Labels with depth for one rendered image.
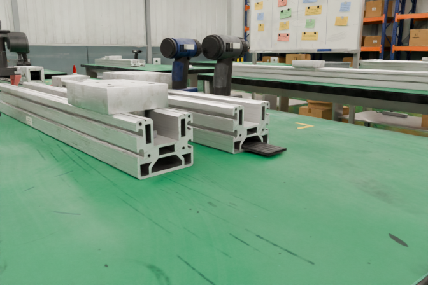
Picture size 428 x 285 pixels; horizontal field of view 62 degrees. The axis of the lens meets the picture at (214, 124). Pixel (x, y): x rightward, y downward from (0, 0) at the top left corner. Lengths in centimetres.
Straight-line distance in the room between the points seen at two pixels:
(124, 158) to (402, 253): 37
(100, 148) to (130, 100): 10
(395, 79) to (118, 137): 163
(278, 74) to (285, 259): 214
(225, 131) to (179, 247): 34
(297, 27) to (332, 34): 45
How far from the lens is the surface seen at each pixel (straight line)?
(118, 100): 56
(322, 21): 382
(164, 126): 57
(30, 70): 224
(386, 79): 201
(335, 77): 217
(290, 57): 547
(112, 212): 43
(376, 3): 1144
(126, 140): 53
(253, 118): 68
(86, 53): 1272
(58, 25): 1255
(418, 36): 1078
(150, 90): 59
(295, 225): 39
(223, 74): 89
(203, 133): 68
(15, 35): 146
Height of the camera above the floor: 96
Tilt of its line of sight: 12 degrees down
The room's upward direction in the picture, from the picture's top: straight up
